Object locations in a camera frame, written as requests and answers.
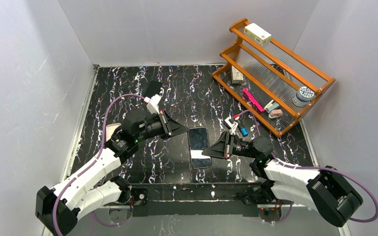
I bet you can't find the blue capped black marker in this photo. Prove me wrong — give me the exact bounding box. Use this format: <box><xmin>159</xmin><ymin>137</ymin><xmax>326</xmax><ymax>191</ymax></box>
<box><xmin>238</xmin><ymin>125</ymin><xmax>249</xmax><ymax>137</ymax></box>

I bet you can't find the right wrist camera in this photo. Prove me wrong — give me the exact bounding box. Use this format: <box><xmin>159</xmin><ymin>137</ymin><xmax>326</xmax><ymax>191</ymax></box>
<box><xmin>224</xmin><ymin>117</ymin><xmax>238</xmax><ymax>134</ymax></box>

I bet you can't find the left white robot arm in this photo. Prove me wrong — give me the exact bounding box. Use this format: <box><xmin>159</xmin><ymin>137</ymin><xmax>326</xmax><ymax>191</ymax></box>
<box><xmin>35</xmin><ymin>110</ymin><xmax>189</xmax><ymax>236</ymax></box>

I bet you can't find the pink comb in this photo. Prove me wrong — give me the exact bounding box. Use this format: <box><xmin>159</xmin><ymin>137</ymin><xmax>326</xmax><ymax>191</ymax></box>
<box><xmin>242</xmin><ymin>88</ymin><xmax>265</xmax><ymax>112</ymax></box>

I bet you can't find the black phone case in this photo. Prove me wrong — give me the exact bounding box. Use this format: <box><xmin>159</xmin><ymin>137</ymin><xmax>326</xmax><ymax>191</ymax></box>
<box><xmin>187</xmin><ymin>126</ymin><xmax>213</xmax><ymax>170</ymax></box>
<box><xmin>142</xmin><ymin>81</ymin><xmax>163</xmax><ymax>98</ymax></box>

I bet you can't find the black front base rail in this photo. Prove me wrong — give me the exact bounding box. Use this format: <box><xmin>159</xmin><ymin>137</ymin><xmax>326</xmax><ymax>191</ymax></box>
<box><xmin>130</xmin><ymin>183</ymin><xmax>267</xmax><ymax>217</ymax></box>

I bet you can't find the flat black phone case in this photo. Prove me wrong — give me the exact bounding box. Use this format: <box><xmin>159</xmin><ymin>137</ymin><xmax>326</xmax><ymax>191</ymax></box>
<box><xmin>142</xmin><ymin>81</ymin><xmax>163</xmax><ymax>98</ymax></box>

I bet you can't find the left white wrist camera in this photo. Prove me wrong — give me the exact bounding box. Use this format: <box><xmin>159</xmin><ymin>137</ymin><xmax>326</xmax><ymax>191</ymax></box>
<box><xmin>144</xmin><ymin>94</ymin><xmax>161</xmax><ymax>114</ymax></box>

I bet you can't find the small white red box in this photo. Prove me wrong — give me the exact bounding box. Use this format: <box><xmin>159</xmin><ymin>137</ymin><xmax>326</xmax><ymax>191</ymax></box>
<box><xmin>231</xmin><ymin>66</ymin><xmax>244</xmax><ymax>84</ymax></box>

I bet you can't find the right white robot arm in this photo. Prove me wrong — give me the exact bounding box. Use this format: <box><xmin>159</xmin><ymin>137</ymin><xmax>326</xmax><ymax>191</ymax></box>
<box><xmin>202</xmin><ymin>131</ymin><xmax>363</xmax><ymax>227</ymax></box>

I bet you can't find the white box on shelf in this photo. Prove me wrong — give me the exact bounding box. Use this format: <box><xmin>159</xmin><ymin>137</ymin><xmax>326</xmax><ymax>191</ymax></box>
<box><xmin>243</xmin><ymin>23</ymin><xmax>272</xmax><ymax>46</ymax></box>

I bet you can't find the beige phone case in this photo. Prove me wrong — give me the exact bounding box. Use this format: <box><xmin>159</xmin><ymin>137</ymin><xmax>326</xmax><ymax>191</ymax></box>
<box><xmin>105</xmin><ymin>123</ymin><xmax>121</xmax><ymax>141</ymax></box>

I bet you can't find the orange wooden shelf rack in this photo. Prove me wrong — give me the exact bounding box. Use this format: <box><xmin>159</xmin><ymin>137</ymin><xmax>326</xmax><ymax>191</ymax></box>
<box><xmin>213</xmin><ymin>18</ymin><xmax>335</xmax><ymax>137</ymax></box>

